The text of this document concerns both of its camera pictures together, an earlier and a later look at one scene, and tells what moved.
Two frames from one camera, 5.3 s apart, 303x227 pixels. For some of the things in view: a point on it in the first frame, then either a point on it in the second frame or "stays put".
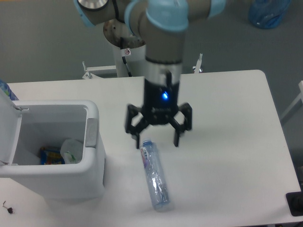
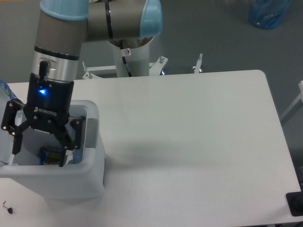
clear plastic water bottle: x=158 y=190 → x=69 y=153
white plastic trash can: x=26 y=126 stays put
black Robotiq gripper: x=160 y=102 → x=49 y=104
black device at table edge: x=295 y=200 stays put
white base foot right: x=199 y=63 stays put
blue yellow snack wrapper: x=49 y=157 stays put
